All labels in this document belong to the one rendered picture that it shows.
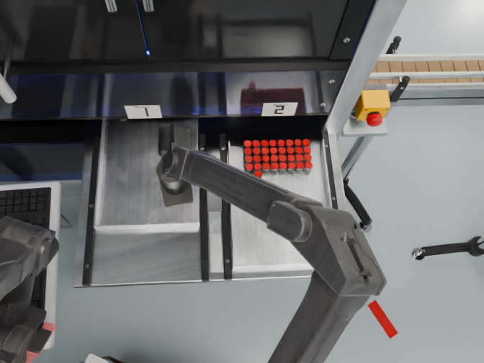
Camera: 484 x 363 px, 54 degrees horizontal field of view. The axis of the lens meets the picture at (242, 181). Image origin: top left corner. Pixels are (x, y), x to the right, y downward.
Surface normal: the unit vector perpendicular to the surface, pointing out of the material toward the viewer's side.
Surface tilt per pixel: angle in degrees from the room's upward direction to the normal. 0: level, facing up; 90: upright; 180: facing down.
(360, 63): 90
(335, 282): 56
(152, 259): 0
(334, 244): 36
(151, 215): 0
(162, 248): 0
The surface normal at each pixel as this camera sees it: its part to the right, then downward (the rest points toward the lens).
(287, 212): -0.80, -0.14
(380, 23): 0.05, 0.92
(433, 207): 0.04, -0.39
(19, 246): 0.33, -0.82
